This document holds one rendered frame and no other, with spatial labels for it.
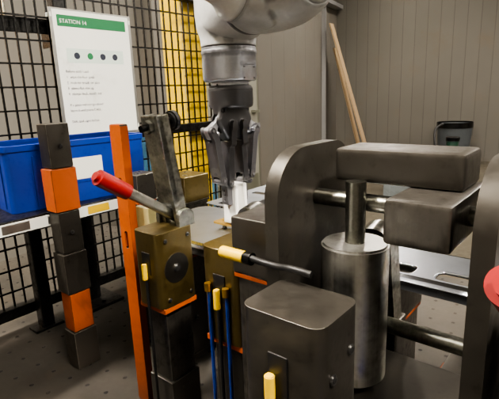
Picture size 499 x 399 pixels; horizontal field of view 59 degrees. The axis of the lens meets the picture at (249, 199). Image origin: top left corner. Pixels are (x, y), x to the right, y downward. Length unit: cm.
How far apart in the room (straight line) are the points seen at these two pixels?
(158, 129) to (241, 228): 24
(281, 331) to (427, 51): 816
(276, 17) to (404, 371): 42
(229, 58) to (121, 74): 61
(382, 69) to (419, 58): 63
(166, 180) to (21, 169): 38
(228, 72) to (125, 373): 62
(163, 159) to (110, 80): 65
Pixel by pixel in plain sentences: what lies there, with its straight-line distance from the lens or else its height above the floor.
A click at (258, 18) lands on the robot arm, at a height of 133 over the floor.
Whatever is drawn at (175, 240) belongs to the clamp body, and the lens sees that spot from 65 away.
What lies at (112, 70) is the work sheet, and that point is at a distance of 126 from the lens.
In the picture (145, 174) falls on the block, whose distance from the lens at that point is 97.
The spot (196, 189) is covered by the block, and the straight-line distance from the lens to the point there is 103.
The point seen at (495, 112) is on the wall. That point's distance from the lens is 832.
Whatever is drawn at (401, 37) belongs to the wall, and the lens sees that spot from 850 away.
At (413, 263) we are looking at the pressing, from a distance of 66.
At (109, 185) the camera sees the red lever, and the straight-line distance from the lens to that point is 59.
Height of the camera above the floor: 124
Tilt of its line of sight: 13 degrees down
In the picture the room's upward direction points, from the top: 2 degrees counter-clockwise
